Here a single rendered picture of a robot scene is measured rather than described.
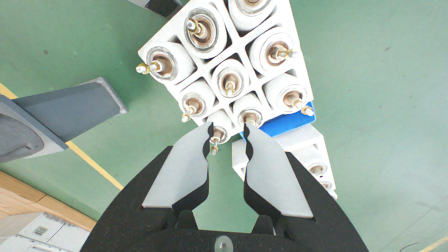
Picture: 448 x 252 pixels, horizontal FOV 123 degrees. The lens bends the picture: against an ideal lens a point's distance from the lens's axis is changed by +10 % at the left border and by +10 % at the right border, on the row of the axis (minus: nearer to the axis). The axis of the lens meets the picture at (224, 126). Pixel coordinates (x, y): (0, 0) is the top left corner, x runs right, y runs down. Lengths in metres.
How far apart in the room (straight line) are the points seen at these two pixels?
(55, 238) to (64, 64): 1.85
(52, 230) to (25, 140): 1.76
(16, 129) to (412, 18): 1.25
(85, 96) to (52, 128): 0.16
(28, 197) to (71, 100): 1.54
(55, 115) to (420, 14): 1.24
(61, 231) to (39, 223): 0.22
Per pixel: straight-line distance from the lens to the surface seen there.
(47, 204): 2.21
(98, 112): 0.75
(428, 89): 1.02
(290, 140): 0.59
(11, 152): 0.68
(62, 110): 0.70
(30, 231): 2.29
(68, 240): 2.44
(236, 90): 0.32
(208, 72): 0.40
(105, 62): 0.79
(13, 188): 2.13
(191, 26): 0.24
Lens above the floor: 0.57
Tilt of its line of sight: 58 degrees down
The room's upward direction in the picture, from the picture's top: 174 degrees counter-clockwise
